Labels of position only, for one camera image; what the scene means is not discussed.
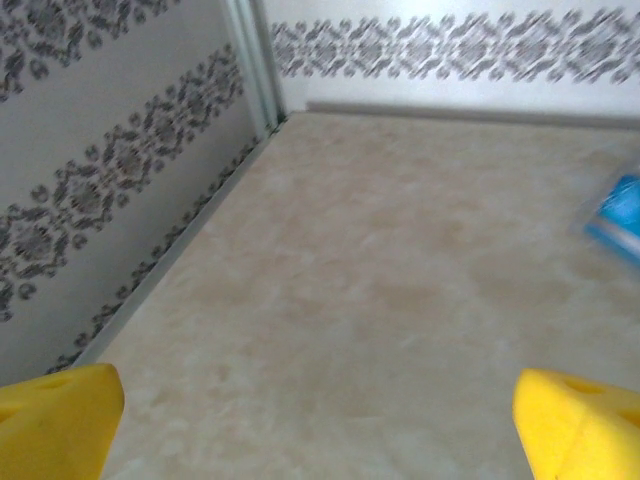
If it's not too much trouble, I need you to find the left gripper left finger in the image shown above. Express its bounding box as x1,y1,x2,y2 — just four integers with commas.
0,363,125,480

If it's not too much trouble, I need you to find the aluminium frame post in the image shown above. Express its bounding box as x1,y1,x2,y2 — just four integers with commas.
222,0,286,131

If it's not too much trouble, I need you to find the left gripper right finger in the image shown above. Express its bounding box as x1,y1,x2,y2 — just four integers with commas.
514,368,640,480

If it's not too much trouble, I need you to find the blue card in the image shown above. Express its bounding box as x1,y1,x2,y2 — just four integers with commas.
584,172,640,261

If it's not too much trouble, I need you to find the aluminium table edge strip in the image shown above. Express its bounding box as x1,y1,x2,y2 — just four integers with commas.
44,117,281,374
304,102,640,131

